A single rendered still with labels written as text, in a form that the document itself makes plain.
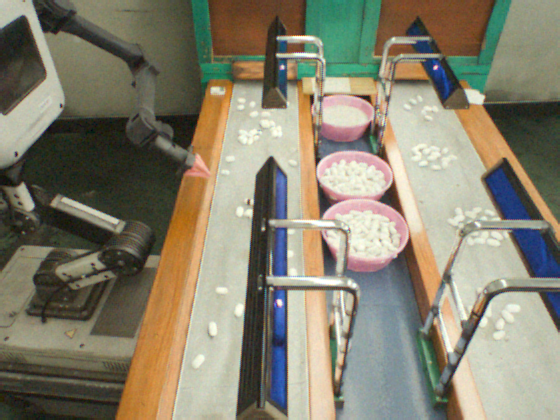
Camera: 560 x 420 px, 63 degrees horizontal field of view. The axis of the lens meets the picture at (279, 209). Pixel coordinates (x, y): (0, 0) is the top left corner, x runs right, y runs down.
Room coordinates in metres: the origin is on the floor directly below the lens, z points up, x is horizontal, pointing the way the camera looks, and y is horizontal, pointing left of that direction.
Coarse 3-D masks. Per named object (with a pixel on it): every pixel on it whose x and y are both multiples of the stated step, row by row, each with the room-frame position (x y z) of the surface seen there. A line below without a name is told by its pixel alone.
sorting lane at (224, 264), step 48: (240, 96) 1.92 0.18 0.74; (288, 96) 1.92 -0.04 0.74; (240, 144) 1.53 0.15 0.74; (288, 144) 1.53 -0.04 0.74; (240, 192) 1.23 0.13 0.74; (288, 192) 1.23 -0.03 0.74; (240, 240) 1.00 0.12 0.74; (288, 240) 1.00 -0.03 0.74; (240, 288) 0.81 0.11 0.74; (192, 336) 0.66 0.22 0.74; (240, 336) 0.66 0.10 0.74; (288, 336) 0.66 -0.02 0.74; (192, 384) 0.53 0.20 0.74; (288, 384) 0.53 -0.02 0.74
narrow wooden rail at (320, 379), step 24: (312, 144) 1.49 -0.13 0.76; (312, 168) 1.33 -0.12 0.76; (312, 192) 1.20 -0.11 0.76; (312, 216) 1.08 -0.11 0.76; (312, 240) 0.97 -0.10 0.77; (312, 264) 0.87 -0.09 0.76; (312, 312) 0.71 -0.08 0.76; (312, 336) 0.64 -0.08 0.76; (312, 360) 0.57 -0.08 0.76; (312, 384) 0.51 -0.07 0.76; (312, 408) 0.46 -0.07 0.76
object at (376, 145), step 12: (396, 36) 1.64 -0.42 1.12; (408, 36) 1.64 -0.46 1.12; (420, 36) 1.64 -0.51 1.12; (384, 48) 1.63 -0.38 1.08; (384, 60) 1.63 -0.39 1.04; (396, 60) 1.48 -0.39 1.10; (408, 60) 1.48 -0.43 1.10; (420, 60) 1.48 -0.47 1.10; (432, 60) 1.48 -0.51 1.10; (384, 72) 1.63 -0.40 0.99; (384, 84) 1.58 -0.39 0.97; (384, 108) 1.48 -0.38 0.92; (372, 120) 1.64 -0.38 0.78; (384, 120) 1.48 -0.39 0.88; (372, 132) 1.63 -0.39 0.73; (384, 132) 1.48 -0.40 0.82; (372, 144) 1.56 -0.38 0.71
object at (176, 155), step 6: (174, 144) 1.18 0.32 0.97; (174, 150) 1.15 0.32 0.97; (180, 150) 1.16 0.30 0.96; (186, 150) 1.21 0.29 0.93; (192, 150) 1.20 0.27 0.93; (168, 156) 1.14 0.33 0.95; (174, 156) 1.14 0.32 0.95; (180, 156) 1.15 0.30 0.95; (186, 156) 1.16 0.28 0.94; (174, 162) 1.14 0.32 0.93; (180, 162) 1.14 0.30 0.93; (186, 162) 1.12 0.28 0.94; (180, 168) 1.12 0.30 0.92; (180, 174) 1.12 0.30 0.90
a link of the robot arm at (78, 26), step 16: (48, 0) 1.33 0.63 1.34; (64, 0) 1.39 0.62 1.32; (64, 16) 1.36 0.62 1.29; (80, 16) 1.44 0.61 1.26; (48, 32) 1.35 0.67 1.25; (64, 32) 1.38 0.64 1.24; (80, 32) 1.41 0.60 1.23; (96, 32) 1.44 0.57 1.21; (112, 48) 1.49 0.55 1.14; (128, 48) 1.54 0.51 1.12; (128, 64) 1.56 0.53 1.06; (144, 64) 1.54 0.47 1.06
